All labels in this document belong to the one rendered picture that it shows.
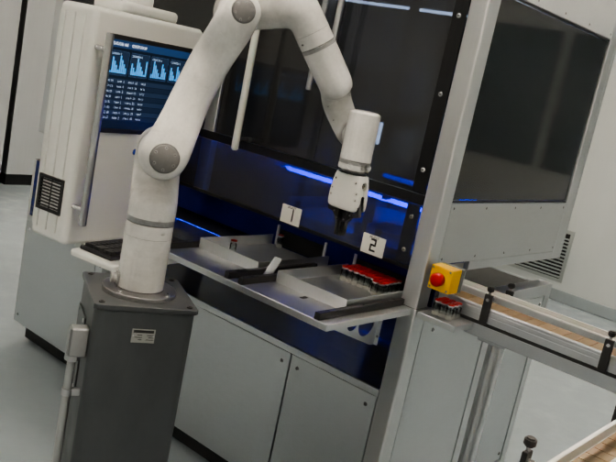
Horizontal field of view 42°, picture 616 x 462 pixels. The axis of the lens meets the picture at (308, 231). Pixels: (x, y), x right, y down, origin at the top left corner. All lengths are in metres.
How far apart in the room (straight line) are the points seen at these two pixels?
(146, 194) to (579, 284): 5.44
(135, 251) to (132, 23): 0.89
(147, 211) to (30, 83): 5.34
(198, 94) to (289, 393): 1.15
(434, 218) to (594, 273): 4.78
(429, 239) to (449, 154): 0.25
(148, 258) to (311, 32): 0.69
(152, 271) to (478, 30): 1.09
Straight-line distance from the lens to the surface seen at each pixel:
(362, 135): 2.07
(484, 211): 2.54
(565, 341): 2.29
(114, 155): 2.69
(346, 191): 2.10
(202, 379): 2.99
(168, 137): 1.93
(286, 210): 2.64
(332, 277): 2.50
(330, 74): 2.03
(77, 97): 2.58
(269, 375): 2.75
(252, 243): 2.72
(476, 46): 2.29
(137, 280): 2.04
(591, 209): 7.01
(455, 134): 2.28
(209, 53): 1.96
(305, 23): 2.01
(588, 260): 7.03
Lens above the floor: 1.50
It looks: 11 degrees down
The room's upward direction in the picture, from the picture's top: 12 degrees clockwise
